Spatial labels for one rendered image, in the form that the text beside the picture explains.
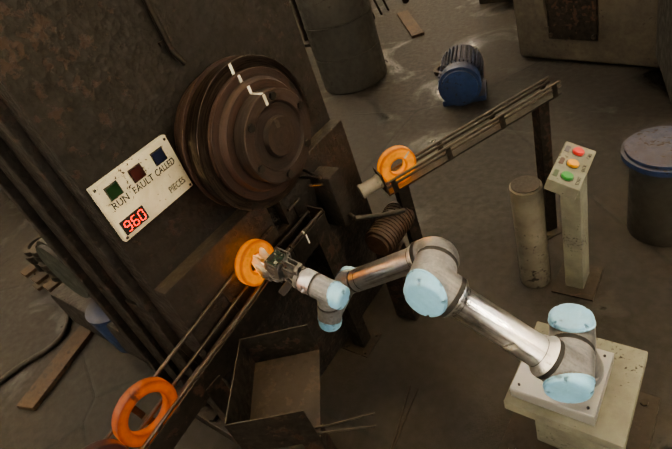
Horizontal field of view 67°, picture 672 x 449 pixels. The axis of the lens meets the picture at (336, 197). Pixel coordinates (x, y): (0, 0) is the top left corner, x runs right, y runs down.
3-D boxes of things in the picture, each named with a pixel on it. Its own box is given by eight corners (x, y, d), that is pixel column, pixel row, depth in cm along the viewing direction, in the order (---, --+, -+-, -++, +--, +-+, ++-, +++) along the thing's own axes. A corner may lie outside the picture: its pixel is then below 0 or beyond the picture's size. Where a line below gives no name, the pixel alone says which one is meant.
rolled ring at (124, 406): (108, 455, 131) (102, 449, 133) (169, 441, 145) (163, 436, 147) (126, 384, 132) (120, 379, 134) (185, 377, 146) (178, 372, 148)
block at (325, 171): (325, 224, 203) (306, 176, 189) (336, 211, 207) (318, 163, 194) (347, 228, 196) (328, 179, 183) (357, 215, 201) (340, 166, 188)
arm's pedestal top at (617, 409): (647, 359, 152) (648, 351, 150) (623, 455, 134) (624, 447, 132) (538, 328, 172) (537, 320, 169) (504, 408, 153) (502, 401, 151)
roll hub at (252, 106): (257, 200, 152) (218, 119, 137) (310, 148, 168) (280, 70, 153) (270, 202, 149) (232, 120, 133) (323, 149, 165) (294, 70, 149)
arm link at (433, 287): (607, 351, 132) (429, 237, 133) (607, 400, 121) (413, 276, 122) (574, 368, 140) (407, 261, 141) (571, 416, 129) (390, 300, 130)
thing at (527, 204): (517, 285, 221) (504, 191, 192) (526, 266, 228) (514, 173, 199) (545, 291, 214) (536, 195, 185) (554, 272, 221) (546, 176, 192)
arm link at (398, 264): (451, 214, 140) (332, 263, 171) (441, 240, 132) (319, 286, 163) (474, 244, 143) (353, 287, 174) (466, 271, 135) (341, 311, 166)
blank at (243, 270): (225, 265, 159) (232, 267, 157) (254, 228, 167) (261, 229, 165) (250, 294, 168) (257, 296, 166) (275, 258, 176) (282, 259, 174)
